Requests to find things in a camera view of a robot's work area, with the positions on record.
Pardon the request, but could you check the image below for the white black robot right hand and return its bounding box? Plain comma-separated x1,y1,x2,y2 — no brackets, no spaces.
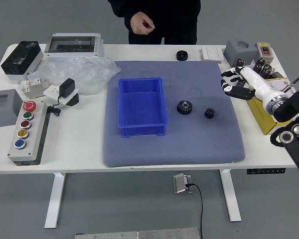
220,65,287,107

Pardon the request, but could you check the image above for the person's right hand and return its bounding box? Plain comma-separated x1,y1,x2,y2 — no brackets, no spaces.
130,11,155,34

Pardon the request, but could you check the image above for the small black gear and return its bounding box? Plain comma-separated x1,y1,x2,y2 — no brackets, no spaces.
204,107,216,120

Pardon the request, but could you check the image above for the big black gear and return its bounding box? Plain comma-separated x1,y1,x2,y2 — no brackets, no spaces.
176,99,193,117

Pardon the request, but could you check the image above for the yellow white cardboard box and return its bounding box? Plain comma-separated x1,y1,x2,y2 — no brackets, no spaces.
246,77,296,136

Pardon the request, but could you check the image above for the black hex nut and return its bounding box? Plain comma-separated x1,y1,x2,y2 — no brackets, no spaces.
176,50,189,61

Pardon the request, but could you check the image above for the grey distribution box clear lid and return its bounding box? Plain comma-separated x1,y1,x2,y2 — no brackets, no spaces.
44,32,105,62

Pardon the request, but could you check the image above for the blue plastic box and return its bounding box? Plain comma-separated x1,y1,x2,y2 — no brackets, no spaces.
118,77,169,138

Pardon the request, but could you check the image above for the silver floor socket box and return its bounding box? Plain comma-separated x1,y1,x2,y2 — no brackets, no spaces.
172,173,194,194

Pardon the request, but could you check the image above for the grey push button control box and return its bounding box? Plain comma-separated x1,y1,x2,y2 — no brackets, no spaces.
6,100,50,166

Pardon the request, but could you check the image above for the person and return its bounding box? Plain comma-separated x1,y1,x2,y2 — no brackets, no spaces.
107,0,201,45

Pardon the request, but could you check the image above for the grey block with round hole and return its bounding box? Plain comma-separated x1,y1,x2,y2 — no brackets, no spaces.
223,39,259,68

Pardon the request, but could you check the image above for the clear plastic bag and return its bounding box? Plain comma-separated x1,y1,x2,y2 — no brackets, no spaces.
27,55,122,96

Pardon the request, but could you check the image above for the black table height controller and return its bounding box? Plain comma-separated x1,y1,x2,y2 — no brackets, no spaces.
246,168,287,175

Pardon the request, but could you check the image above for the black power adapter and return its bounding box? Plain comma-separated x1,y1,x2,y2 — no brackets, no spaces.
59,78,76,98

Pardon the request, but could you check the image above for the blue-grey padded mat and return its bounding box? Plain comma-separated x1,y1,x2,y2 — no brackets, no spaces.
102,60,246,168

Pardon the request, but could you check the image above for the black socket base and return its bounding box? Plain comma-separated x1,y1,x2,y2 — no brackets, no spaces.
64,93,80,108

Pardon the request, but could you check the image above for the white socket plate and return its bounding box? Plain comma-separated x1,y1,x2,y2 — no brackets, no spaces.
43,84,80,105

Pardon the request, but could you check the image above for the white table leg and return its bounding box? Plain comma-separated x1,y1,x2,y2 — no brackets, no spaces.
219,169,242,223
44,173,66,229

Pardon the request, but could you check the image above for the white circuit breaker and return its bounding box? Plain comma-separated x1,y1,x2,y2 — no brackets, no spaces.
19,77,50,93

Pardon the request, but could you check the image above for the grey block with square hole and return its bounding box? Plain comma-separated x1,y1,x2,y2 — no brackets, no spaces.
0,89,23,128

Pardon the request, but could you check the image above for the grey metal plate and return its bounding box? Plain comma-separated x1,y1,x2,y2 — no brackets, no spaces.
74,227,201,239

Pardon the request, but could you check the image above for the grey switch box red button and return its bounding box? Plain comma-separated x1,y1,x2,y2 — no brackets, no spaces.
256,41,275,63

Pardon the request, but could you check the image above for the white wall switch plate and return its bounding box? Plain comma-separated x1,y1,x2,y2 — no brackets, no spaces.
201,46,225,62

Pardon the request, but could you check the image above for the black adapter cord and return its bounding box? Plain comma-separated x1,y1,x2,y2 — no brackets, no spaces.
46,96,62,117

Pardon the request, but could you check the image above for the black enclosure with white base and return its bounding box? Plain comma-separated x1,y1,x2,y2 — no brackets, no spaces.
0,41,44,82

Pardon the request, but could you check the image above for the grey metal rail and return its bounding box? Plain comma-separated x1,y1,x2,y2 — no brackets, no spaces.
22,87,47,99

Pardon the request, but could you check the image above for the black floor cable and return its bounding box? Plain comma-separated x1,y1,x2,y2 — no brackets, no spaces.
186,183,204,239

